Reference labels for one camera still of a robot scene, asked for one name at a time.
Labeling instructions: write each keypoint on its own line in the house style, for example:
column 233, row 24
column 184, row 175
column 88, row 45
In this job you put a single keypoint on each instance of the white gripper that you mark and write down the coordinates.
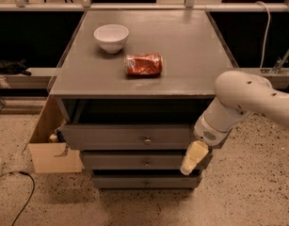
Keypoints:
column 205, row 132

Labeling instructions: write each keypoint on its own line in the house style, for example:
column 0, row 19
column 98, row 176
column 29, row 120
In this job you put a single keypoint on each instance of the grey top drawer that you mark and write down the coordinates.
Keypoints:
column 89, row 137

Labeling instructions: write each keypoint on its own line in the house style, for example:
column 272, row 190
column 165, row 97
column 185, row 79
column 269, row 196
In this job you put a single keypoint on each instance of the grey drawer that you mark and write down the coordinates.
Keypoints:
column 133, row 159
column 144, row 178
column 89, row 137

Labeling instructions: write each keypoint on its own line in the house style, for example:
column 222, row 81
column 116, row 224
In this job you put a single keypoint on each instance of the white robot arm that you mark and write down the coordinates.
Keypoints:
column 238, row 95

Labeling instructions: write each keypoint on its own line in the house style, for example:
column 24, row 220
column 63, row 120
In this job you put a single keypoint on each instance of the grey drawer cabinet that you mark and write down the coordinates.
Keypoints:
column 92, row 86

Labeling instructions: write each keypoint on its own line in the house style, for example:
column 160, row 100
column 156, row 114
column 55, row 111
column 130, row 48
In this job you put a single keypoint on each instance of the grey bottom drawer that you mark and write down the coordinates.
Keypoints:
column 144, row 178

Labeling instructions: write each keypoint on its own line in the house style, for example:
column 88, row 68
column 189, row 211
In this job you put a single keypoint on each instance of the grey middle drawer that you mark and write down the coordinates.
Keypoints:
column 133, row 159

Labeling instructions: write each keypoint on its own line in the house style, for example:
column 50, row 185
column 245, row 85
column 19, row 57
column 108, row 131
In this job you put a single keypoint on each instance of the crushed orange soda can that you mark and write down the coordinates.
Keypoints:
column 143, row 65

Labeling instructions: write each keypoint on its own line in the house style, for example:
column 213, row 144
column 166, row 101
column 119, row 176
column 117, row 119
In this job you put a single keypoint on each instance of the items inside cardboard box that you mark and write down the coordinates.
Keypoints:
column 56, row 137

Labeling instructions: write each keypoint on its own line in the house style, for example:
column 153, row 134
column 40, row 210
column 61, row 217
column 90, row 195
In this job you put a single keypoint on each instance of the white bowl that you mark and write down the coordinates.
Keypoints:
column 111, row 37

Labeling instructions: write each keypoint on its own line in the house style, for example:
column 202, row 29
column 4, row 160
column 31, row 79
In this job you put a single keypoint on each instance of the cardboard box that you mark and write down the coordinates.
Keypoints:
column 50, row 157

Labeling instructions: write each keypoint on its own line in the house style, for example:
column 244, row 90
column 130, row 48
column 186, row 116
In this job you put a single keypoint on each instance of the black object on ledge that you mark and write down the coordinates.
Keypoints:
column 13, row 67

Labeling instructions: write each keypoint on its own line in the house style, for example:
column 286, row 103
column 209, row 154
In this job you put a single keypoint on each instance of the metal frame rail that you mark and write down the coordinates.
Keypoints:
column 230, row 7

